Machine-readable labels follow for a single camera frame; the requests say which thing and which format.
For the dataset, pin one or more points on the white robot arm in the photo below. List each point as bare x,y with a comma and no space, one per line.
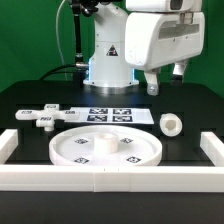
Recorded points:
109,72

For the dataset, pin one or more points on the white marker sheet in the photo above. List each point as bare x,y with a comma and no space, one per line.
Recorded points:
112,115

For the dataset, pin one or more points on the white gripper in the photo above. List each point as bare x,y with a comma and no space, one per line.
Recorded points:
153,40

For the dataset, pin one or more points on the white round table top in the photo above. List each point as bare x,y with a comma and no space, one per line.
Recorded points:
105,145

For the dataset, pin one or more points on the white U-shaped frame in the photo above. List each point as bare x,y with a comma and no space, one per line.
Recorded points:
132,179

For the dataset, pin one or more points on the white cross-shaped table base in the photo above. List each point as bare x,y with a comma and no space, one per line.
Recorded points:
46,118

